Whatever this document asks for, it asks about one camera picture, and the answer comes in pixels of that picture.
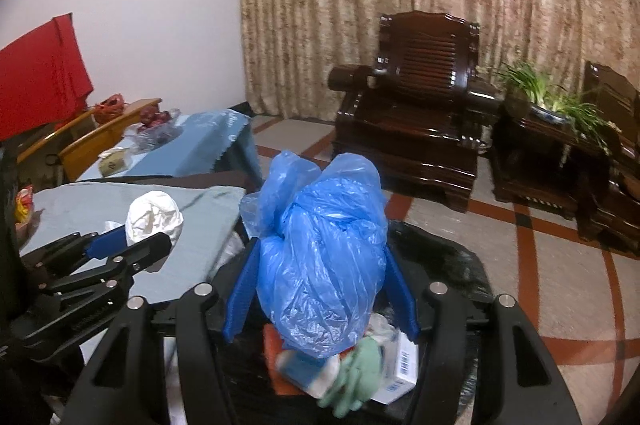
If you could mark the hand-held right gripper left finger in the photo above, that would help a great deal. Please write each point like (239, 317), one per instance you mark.
(242, 287)

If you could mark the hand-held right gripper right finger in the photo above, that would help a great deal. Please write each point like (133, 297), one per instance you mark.
(401, 297)

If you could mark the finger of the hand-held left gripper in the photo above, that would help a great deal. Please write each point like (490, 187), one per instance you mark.
(145, 252)
(107, 242)

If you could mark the white plastic bag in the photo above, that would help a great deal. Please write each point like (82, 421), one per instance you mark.
(152, 215)

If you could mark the black trash bag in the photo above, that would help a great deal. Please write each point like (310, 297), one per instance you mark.
(435, 250)

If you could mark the orange foam net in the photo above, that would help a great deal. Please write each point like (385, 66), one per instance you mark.
(272, 345)

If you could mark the white carton box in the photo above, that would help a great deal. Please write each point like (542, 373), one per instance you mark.
(401, 370)

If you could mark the blue plastic bag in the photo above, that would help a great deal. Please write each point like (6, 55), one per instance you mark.
(320, 255)

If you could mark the green cloth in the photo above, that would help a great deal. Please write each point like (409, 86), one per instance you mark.
(357, 370)

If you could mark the grey-blue tablecloth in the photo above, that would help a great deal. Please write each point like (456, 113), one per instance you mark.
(200, 225)

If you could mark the tissue box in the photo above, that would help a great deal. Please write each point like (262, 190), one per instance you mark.
(114, 163)

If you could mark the red yellow snack packet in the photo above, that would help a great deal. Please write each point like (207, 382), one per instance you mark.
(24, 205)

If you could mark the wooden chair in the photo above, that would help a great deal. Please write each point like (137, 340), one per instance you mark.
(75, 122)
(95, 142)

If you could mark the glass fruit bowl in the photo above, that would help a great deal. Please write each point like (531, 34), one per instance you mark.
(155, 134)

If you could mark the blue plastic table cover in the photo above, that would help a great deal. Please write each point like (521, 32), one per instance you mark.
(200, 145)

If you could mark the red fruit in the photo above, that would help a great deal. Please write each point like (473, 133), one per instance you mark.
(152, 117)

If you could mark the red cloth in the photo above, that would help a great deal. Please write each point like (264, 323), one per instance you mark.
(40, 75)

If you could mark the dark wooden side table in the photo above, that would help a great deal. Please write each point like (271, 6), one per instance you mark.
(540, 155)

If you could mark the dark wooden armchair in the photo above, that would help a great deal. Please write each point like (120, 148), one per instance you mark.
(615, 145)
(420, 55)

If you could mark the green potted plant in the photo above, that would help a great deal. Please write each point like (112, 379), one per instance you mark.
(555, 105)

